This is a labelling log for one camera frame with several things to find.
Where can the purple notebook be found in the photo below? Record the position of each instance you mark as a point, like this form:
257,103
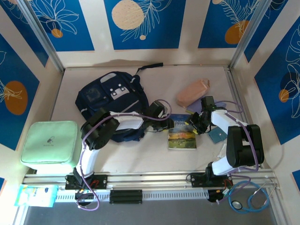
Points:
194,106

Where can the Animal Farm paperback book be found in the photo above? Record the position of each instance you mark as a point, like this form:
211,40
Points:
181,140

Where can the pink pencil pouch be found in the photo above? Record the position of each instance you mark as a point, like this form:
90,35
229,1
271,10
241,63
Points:
192,93

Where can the navy blue backpack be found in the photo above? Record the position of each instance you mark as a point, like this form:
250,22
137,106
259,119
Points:
98,93

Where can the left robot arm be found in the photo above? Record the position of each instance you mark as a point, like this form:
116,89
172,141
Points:
98,133

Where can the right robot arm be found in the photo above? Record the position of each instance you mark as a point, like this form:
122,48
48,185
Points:
243,150

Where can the blue white tissue pack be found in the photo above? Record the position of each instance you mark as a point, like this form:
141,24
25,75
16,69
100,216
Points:
35,195

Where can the teal snap wallet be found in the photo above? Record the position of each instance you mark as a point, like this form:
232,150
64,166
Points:
218,136

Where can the black ribbed block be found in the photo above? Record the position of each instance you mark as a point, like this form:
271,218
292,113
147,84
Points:
126,196

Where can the blue stethoscope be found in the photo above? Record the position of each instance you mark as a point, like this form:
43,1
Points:
235,204

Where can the mint green zip case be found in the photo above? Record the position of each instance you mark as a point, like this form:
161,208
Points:
47,145

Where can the aluminium side rail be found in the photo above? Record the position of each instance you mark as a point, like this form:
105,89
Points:
234,89

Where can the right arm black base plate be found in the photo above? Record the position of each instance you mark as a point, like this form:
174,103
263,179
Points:
198,180

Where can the aluminium mounting rail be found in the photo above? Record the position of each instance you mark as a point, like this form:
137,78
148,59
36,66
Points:
152,179

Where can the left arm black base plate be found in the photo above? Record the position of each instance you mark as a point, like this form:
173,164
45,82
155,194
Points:
100,181

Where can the aluminium frame post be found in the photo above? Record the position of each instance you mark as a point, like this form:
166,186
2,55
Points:
248,30
39,32

